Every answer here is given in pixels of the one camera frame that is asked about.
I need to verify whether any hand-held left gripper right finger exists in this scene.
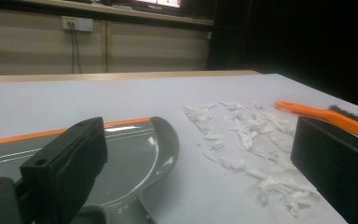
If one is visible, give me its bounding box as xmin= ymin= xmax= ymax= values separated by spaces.
xmin=290 ymin=116 xmax=358 ymax=224

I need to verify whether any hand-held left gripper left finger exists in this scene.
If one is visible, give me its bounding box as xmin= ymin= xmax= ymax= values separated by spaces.
xmin=20 ymin=116 xmax=108 ymax=224

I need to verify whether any orange brush with grey bristles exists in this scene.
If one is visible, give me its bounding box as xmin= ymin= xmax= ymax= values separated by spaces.
xmin=274 ymin=100 xmax=358 ymax=145

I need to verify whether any grey dustpan with orange edge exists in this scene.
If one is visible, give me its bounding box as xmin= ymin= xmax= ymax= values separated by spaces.
xmin=0 ymin=116 xmax=181 ymax=224

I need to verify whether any pile of white paper scraps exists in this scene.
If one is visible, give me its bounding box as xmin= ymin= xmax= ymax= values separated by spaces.
xmin=184 ymin=100 xmax=318 ymax=217

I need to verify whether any black curtain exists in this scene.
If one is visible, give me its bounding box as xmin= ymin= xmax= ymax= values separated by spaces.
xmin=206 ymin=0 xmax=358 ymax=112

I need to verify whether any white wall socket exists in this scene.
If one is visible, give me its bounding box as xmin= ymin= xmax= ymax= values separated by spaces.
xmin=61 ymin=16 xmax=94 ymax=33

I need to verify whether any long wall shelf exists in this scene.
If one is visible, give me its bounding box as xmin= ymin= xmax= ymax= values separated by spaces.
xmin=12 ymin=0 xmax=214 ymax=28

